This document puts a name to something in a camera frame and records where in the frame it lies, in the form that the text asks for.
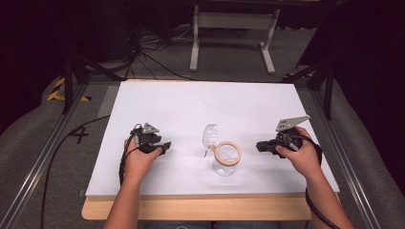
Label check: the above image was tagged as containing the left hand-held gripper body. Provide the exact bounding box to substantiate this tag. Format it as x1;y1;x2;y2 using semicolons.
130;122;164;155

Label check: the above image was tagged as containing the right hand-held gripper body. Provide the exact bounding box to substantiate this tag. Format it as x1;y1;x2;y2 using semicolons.
274;114;311;158

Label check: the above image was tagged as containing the clear glass jar hinged lid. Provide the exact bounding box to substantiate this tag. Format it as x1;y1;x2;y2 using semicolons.
202;123;243;177

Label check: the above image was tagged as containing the person's left hand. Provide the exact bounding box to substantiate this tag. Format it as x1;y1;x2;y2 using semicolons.
123;136;163;182

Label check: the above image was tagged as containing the person's right hand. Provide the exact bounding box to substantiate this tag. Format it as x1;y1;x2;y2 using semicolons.
275;126;323;181

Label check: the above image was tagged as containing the white board table cover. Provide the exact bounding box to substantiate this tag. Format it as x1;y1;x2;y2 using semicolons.
85;80;340;198

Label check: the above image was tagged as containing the black tripod stand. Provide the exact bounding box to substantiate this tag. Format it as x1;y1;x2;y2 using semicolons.
282;56;336;121
61;52;126;115

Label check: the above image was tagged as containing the yellow black hazard tape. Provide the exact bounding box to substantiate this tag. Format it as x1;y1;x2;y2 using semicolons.
46;76;93;103

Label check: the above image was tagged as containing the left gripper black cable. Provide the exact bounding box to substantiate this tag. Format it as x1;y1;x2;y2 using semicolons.
117;123;143;187

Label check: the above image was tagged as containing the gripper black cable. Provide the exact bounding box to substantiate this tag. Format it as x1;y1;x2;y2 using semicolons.
294;133;342;229
117;123;143;187

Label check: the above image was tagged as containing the aluminium floor rail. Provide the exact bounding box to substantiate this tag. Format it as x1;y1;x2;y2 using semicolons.
0;81;91;229
309;90;383;229

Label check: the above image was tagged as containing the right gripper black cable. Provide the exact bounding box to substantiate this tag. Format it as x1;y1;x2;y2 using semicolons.
294;133;342;229

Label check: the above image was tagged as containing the tangle of black cables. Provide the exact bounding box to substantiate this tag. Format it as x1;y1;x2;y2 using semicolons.
123;23;196;81

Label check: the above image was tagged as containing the black floor cable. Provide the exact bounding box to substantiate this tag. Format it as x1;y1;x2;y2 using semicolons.
39;114;111;229

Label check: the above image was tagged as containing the white metal stand frame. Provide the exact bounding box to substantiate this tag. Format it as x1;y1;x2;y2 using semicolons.
189;4;281;75

